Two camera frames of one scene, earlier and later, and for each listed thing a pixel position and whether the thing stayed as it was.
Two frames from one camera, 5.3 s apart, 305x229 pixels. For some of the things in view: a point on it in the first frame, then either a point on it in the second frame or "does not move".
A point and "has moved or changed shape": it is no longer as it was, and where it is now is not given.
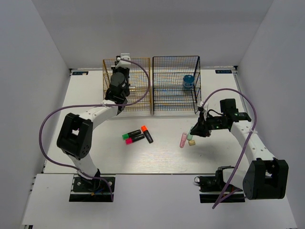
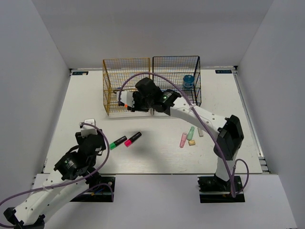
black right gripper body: (214, 123) -> (142, 104)
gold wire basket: (139, 99) does not move
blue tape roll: (188, 81) does not move
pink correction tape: (183, 140) does not move
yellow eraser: (191, 142) does not move
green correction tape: (189, 136) does not move
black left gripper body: (126, 72) -> (80, 139)
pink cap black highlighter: (131, 140) has moved or changed shape
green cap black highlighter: (131, 134) -> (113, 145)
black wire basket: (176, 83) does not move
